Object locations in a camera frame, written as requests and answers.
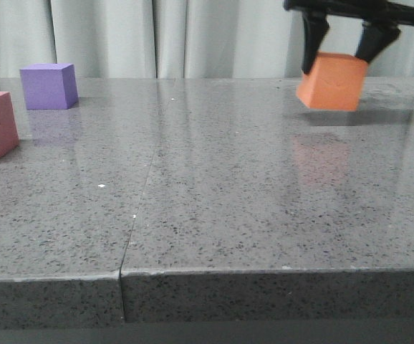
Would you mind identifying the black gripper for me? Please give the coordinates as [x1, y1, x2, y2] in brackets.
[283, 0, 414, 75]

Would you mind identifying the orange foam cube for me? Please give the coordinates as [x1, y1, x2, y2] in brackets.
[296, 52, 368, 111]

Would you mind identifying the grey pleated curtain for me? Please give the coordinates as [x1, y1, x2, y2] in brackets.
[0, 0, 414, 80]

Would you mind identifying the purple foam cube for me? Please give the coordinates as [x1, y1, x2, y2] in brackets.
[19, 63, 79, 110]

